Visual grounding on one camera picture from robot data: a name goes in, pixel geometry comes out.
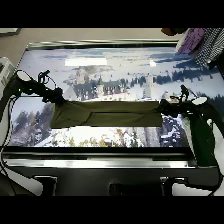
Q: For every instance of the olive green garment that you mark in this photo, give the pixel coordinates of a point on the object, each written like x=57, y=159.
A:
x=110, y=115

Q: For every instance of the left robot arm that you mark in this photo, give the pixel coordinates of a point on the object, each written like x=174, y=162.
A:
x=31, y=87

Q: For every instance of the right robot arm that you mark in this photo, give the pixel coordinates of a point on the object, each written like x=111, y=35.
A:
x=201, y=133

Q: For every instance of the purple garment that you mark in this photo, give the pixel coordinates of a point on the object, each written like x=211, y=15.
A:
x=190, y=41

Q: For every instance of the black and white checked garment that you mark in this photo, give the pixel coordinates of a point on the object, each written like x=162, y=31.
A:
x=211, y=45

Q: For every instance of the silver frame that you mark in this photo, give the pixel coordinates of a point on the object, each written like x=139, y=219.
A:
x=100, y=163

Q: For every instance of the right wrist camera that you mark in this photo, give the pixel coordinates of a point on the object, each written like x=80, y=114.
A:
x=184, y=90

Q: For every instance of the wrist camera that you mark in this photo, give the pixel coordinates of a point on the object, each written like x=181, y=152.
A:
x=184, y=90
x=43, y=76

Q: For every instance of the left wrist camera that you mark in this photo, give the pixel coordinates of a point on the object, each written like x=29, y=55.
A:
x=43, y=76

